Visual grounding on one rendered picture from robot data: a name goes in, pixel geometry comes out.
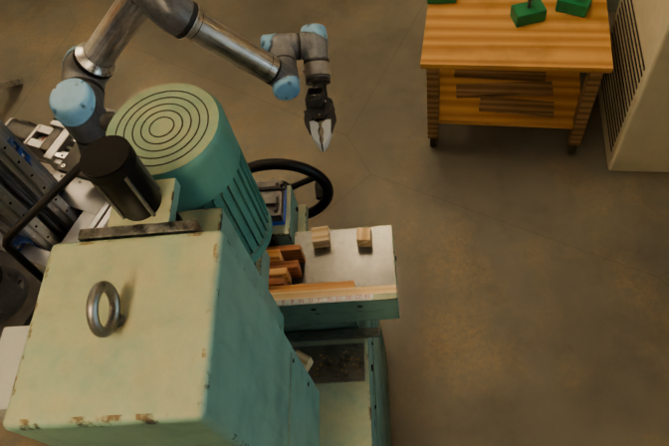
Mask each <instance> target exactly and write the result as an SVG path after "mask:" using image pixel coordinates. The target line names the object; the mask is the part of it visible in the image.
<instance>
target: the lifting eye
mask: <svg viewBox="0 0 669 446"><path fill-rule="evenodd" d="M102 293H105V294H106V295H107V298H108V301H109V317H108V320H107V323H106V324H105V326H103V325H102V323H101V321H100V317H99V301H100V297H101V295H102ZM86 316H87V322H88V325H89V328H90V330H91V332H92V333H93V334H94V335H95V336H97V337H101V338H104V337H108V336H110V335H112V333H113V332H114V331H115V329H116V328H119V327H121V326H122V325H123V323H124V315H123V314H121V313H120V300H119V295H118V292H117V290H116V288H115V286H114V285H113V284H112V283H110V282H108V281H100V282H97V283H96V284H94V285H93V287H92V288H91V290H90V292H89V295H88V299H87V305H86Z"/></svg>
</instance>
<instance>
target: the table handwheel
mask: <svg viewBox="0 0 669 446"><path fill-rule="evenodd" d="M248 165H249V168H250V170H251V172H252V173H254V172H257V171H262V170H270V169H282V170H291V171H295V172H299V173H302V174H304V175H306V176H307V177H306V178H304V179H302V180H300V181H297V182H295V183H292V184H289V183H288V182H286V181H284V180H283V182H284V183H285V184H287V185H291V186H292V188H293V190H295V189H297V188H299V187H301V186H303V185H306V184H308V183H310V182H313V181H316V182H317V183H318V184H319V185H320V186H321V188H322V189H323V197H322V199H321V200H320V201H319V202H318V203H317V204H316V205H314V206H312V207H310V208H308V210H309V216H308V219H310V218H312V217H315V216H317V215H319V214H320V213H322V212H323V211H324V210H326V209H327V208H328V206H329V205H330V204H331V202H332V200H333V196H334V189H333V186H332V184H331V182H330V180H329V179H328V178H327V176H326V175H325V174H323V173H322V172H321V171H320V170H318V169H317V168H315V167H313V166H311V165H309V164H307V163H304V162H301V161H297V160H292V159H286V158H266V159H259V160H255V161H251V162H248Z"/></svg>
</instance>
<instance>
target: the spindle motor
mask: <svg viewBox="0 0 669 446"><path fill-rule="evenodd" d="M107 135H119V136H122V137H124V138H125V139H127V140H128V142H129V143H130V144H131V146H132V147H133V149H134V150H135V152H136V154H137V156H138V157H139V158H140V160H141V161H142V163H143V164H144V166H145V167H146V168H147V170H148V171H149V173H150V174H151V176H152V177H153V179H154V180H158V179H168V178H176V180H177V181H178V183H179V184H180V192H179V198H178V205H177V212H181V211H186V210H198V209H209V208H223V210H224V212H225V213H226V215H227V217H228V219H229V220H230V222H231V224H232V226H233V228H234V229H235V231H236V233H237V235H238V236H239V238H240V240H241V242H242V243H243V245H244V247H245V249H246V250H247V252H248V254H249V256H250V258H251V259H252V261H253V263H255V262H256V261H257V260H258V259H259V258H260V257H261V256H262V255H263V254H264V252H265V251H266V249H267V247H268V245H269V243H270V241H271V237H272V231H273V223H272V218H271V215H270V212H269V210H268V208H267V206H266V203H265V201H264V199H263V197H262V195H261V192H260V190H259V188H258V186H257V183H256V181H255V179H254V177H253V174H252V172H251V170H250V168H249V165H248V163H247V161H246V159H245V157H244V154H243V152H242V150H241V148H240V145H239V143H238V140H237V138H236V136H235V134H234V132H233V129H232V127H231V125H230V123H229V120H228V118H227V116H226V114H225V112H224V110H223V108H222V106H221V104H220V103H219V102H218V100H217V99H216V98H215V97H213V96H212V95H211V94H209V93H208V92H206V91H204V90H202V89H200V88H198V87H196V86H192V85H188V84H166V85H161V86H157V87H154V88H151V89H148V90H146V91H144V92H141V93H140V94H138V95H136V96H135V97H133V98H132V99H130V100H129V101H128V102H126V103H125V104H124V105H123V106H122V107H121V108H120V109H119V110H118V111H117V112H116V114H115V115H114V116H113V118H112V119H111V122H110V124H109V126H108V129H107V132H106V136H107Z"/></svg>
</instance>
